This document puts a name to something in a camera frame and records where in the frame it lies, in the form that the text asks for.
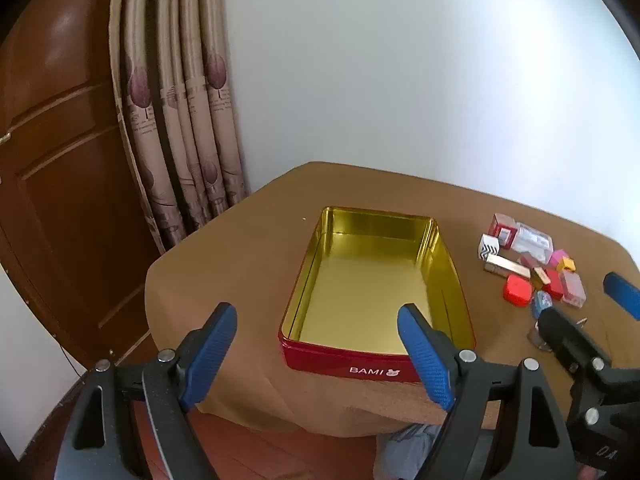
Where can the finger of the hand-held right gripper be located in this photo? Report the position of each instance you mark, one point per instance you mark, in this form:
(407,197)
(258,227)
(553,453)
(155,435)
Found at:
(567,337)
(621,291)

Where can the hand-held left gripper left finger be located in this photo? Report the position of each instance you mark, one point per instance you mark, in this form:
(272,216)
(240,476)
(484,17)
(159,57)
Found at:
(210,355)

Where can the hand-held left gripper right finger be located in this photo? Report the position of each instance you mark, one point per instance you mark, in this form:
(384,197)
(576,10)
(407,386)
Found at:
(425,360)

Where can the blue round case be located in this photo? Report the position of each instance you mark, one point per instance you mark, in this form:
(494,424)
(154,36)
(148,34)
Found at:
(542,302)

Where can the clear box with pink insert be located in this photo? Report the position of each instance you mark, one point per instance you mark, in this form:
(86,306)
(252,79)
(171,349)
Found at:
(572,287)

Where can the small red box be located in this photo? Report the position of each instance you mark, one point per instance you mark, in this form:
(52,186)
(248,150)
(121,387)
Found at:
(554,285)

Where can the small yellow box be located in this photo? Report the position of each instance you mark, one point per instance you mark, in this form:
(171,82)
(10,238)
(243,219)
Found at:
(568,264)

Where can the red rounded box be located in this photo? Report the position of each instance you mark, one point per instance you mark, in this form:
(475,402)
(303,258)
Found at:
(517,290)

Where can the small pink box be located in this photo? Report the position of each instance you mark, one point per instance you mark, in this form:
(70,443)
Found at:
(556,258)

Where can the cream gold rectangular bar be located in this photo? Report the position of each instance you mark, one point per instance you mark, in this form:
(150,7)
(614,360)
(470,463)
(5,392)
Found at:
(505,265)

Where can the clear plastic box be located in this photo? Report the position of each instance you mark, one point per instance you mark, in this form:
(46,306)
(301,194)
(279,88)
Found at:
(532,240)

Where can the red tin box gold inside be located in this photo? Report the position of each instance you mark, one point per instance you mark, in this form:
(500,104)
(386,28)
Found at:
(360,280)

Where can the white box with black stripes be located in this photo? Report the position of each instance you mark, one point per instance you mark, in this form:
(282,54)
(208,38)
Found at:
(487,247)

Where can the red cardboard box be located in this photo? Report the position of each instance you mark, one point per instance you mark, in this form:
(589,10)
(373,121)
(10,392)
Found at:
(501,227)

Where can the grey-blue cloth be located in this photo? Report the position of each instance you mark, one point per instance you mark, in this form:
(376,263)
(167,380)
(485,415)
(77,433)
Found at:
(405,450)

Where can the brown wooden door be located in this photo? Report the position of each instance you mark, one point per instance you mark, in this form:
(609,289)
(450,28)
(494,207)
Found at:
(65,185)

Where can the beige curtain with leaf print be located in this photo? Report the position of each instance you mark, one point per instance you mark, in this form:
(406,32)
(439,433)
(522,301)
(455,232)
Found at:
(150,110)

